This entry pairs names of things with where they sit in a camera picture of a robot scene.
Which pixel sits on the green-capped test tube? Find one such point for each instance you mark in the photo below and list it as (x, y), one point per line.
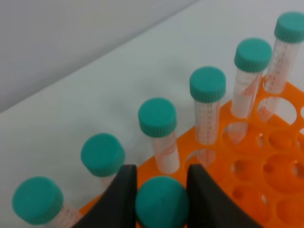
(162, 202)

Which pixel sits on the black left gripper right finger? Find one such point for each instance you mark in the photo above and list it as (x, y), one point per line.
(210, 207)

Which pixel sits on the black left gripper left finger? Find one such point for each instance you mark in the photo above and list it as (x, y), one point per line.
(116, 207)

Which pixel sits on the orange test tube rack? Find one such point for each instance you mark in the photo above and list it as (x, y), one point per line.
(263, 174)

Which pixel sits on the second row left tube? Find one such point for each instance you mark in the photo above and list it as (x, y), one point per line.
(39, 201)

